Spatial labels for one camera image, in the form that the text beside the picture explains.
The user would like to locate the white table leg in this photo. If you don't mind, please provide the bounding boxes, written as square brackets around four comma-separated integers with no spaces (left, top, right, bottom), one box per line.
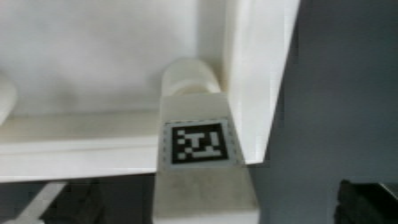
[153,59,260,224]

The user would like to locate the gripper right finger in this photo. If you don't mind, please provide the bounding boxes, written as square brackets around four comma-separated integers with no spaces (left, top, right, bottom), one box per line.
[336,180,398,224]

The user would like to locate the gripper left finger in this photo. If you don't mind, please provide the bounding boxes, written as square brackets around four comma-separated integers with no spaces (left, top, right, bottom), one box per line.
[11,182,66,224]

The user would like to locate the white square table top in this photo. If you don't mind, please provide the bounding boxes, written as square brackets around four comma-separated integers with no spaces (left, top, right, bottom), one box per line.
[0,0,303,183]

